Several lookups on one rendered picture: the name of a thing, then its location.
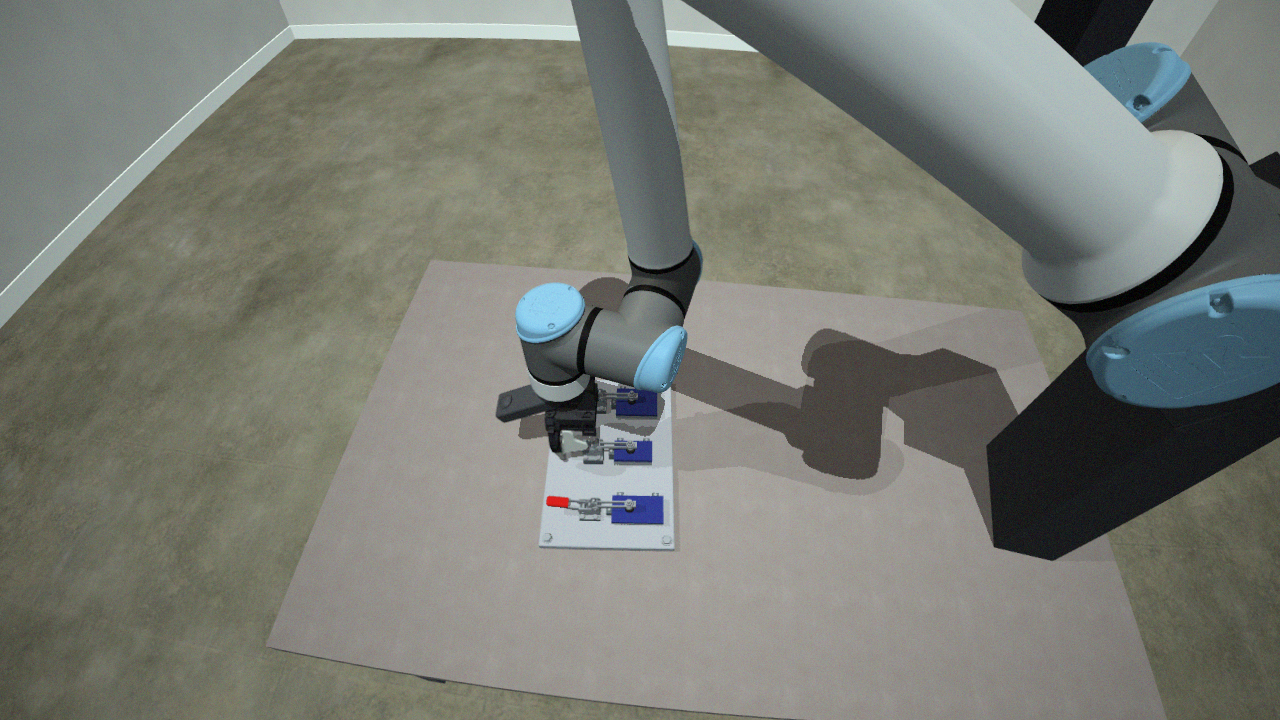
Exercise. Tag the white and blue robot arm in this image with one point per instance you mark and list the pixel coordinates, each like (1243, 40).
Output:
(981, 98)

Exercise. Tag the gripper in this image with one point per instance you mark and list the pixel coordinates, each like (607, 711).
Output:
(579, 411)

